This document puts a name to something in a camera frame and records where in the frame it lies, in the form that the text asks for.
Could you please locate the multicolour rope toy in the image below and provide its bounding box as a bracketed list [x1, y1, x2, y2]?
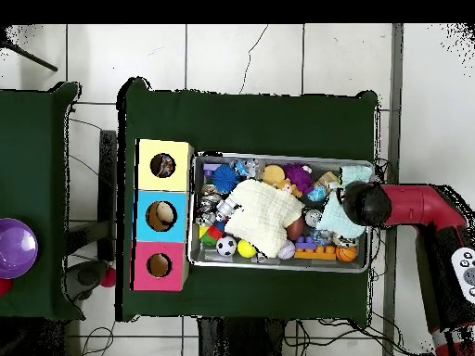
[150, 153, 176, 178]

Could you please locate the mint waffle cloth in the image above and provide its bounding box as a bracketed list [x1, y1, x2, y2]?
[316, 164, 373, 240]

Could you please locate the shallow clear mesh bin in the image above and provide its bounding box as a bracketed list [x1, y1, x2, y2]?
[186, 151, 374, 273]

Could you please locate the wooden box with three holes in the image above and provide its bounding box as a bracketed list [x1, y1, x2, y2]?
[131, 138, 195, 292]

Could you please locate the blue spiky ball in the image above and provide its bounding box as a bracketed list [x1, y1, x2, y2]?
[212, 163, 240, 194]

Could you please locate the cream waffle cloth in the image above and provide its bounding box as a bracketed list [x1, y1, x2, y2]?
[224, 178, 305, 260]

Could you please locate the tan plush monkey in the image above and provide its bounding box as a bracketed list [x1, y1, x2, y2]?
[261, 164, 302, 198]

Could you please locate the small soccer ball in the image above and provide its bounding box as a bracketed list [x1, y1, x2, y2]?
[215, 235, 238, 258]

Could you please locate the yellow ball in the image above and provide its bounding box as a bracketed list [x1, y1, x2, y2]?
[237, 238, 257, 259]

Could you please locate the purple plush toy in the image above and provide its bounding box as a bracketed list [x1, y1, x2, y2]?
[283, 162, 315, 194]

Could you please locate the globe print ball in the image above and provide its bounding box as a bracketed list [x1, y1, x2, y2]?
[306, 184, 327, 204]

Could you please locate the orange building block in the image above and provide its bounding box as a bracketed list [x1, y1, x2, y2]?
[293, 244, 337, 261]

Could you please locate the small orange basketball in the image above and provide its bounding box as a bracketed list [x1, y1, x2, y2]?
[335, 244, 358, 263]

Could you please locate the dark green side tablecloth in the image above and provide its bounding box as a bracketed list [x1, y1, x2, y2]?
[0, 82, 83, 322]

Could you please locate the purple plastic bowl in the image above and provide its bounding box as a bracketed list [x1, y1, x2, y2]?
[0, 217, 39, 280]

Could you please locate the thin black rod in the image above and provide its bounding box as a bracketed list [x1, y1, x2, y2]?
[0, 36, 58, 72]

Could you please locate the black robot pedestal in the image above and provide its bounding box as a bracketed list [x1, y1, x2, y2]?
[198, 317, 287, 356]

